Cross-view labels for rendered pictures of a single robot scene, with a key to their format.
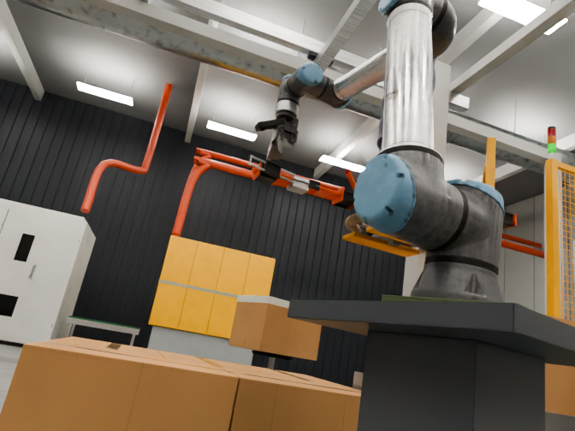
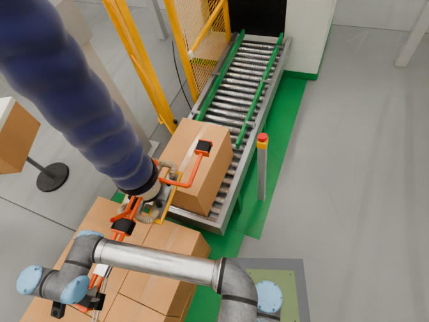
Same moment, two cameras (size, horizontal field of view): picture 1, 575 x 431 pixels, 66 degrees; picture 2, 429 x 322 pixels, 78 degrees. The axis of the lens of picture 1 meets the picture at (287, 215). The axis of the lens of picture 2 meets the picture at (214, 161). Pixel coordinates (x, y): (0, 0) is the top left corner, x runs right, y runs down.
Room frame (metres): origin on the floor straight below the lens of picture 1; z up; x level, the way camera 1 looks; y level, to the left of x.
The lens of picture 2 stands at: (0.89, -0.27, 2.54)
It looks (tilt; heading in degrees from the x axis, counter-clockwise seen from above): 57 degrees down; 320
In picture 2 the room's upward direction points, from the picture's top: 16 degrees counter-clockwise
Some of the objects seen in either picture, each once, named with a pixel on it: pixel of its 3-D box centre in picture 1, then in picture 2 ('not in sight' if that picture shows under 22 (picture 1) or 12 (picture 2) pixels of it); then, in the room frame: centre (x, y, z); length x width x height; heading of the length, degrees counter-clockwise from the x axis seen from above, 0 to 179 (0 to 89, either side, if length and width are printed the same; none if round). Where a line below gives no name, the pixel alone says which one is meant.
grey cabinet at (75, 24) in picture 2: not in sight; (71, 24); (2.87, -1.00, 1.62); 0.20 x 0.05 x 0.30; 106
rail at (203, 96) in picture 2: not in sight; (201, 106); (2.42, -1.57, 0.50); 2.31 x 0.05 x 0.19; 106
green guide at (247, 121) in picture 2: not in sight; (265, 84); (1.95, -2.08, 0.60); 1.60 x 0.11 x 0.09; 106
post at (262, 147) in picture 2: not in sight; (262, 174); (1.46, -1.22, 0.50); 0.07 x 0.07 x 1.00; 16
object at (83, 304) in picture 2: (266, 174); (87, 297); (1.57, 0.11, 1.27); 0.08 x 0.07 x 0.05; 110
